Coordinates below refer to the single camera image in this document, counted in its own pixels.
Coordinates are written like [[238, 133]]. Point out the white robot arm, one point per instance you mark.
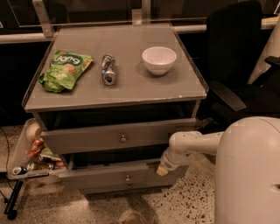
[[247, 169]]

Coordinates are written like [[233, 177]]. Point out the grey drawer cabinet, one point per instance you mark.
[[138, 96]]

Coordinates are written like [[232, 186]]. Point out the black stand leg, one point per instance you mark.
[[9, 210]]

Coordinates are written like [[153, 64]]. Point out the white ball in bin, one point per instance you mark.
[[33, 132]]

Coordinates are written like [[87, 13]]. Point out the green snack bag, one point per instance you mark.
[[64, 70]]

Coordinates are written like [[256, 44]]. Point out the dark can in bin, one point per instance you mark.
[[18, 170]]

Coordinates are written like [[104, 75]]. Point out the clear side bin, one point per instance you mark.
[[44, 164]]

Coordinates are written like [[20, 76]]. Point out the silver soda can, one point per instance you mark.
[[108, 70]]

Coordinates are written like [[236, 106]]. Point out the grey top drawer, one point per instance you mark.
[[110, 137]]

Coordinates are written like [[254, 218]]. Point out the white bowl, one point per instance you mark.
[[159, 60]]

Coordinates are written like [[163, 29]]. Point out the red soda can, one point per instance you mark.
[[36, 147]]

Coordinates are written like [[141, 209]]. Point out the black office chair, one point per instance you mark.
[[232, 51]]

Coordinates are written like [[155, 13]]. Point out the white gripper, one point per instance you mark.
[[168, 163]]

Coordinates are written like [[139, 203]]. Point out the metal railing bar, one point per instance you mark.
[[267, 23]]

